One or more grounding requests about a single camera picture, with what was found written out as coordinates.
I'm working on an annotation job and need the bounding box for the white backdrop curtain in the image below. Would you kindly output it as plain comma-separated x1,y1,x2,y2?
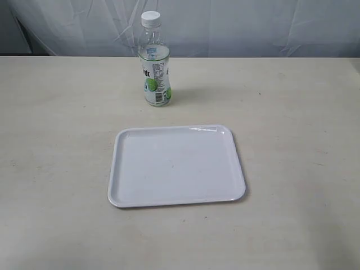
1,1,359,57

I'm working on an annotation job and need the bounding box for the white rectangular plastic tray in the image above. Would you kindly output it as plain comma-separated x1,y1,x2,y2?
107,124,246,208

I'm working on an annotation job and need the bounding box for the clear plastic drink bottle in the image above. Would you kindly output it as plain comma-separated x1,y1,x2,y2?
138,11,172,106

